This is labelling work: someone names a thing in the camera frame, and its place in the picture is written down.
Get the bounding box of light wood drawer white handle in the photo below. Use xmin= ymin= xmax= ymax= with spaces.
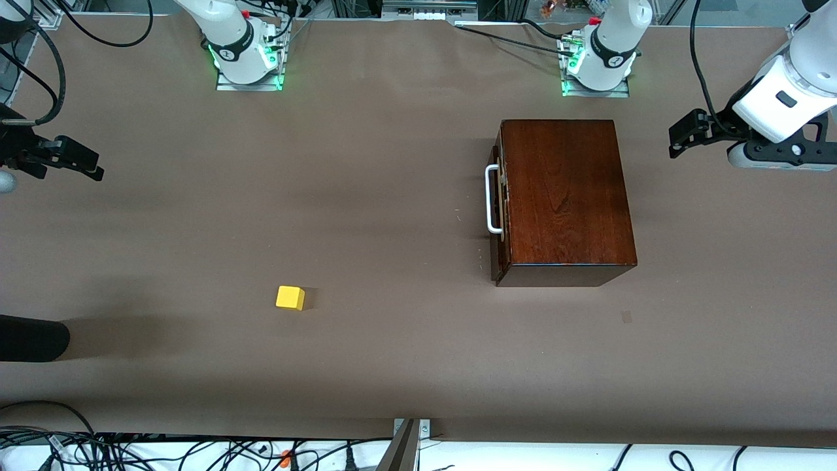
xmin=485 ymin=145 xmax=509 ymax=259

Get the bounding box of dark brown wooden cabinet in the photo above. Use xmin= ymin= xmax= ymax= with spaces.
xmin=490 ymin=119 xmax=638 ymax=288

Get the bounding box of black ribbed cylinder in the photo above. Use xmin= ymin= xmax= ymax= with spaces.
xmin=0 ymin=315 xmax=71 ymax=362

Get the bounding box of white power strip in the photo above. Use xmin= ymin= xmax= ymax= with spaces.
xmin=383 ymin=0 xmax=478 ymax=22

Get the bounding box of dark metal pole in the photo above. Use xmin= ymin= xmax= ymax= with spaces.
xmin=376 ymin=419 xmax=420 ymax=471

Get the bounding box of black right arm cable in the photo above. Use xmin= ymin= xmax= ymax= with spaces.
xmin=0 ymin=0 xmax=155 ymax=126

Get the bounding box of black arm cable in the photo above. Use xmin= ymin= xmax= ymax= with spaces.
xmin=690 ymin=0 xmax=743 ymax=135
xmin=0 ymin=0 xmax=155 ymax=126

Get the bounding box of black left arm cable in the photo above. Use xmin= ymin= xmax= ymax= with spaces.
xmin=690 ymin=0 xmax=743 ymax=135

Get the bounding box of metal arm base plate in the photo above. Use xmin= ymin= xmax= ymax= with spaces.
xmin=560 ymin=36 xmax=630 ymax=98
xmin=216 ymin=20 xmax=284 ymax=92

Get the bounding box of thin black table cable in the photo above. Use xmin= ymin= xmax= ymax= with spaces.
xmin=454 ymin=23 xmax=576 ymax=56

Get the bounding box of black looping floor cable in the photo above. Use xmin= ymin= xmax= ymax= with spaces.
xmin=0 ymin=400 xmax=99 ymax=445

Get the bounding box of small metal bracket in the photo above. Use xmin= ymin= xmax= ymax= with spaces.
xmin=392 ymin=419 xmax=432 ymax=471

